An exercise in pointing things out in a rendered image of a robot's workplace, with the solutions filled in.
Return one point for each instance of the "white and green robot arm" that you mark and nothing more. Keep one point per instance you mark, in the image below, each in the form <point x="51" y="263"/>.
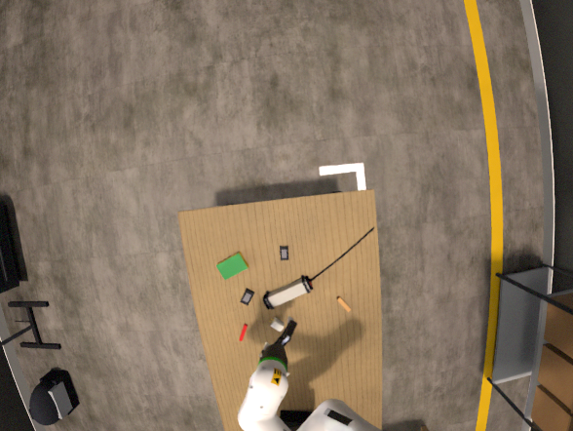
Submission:
<point x="269" y="382"/>

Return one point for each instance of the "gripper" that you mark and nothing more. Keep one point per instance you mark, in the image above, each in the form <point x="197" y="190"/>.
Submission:
<point x="284" y="338"/>

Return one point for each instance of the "white plug charger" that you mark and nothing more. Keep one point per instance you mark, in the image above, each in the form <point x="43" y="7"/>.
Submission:
<point x="277" y="324"/>

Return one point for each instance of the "small orange rectangular block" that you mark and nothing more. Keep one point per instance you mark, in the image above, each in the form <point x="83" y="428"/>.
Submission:
<point x="345" y="305"/>

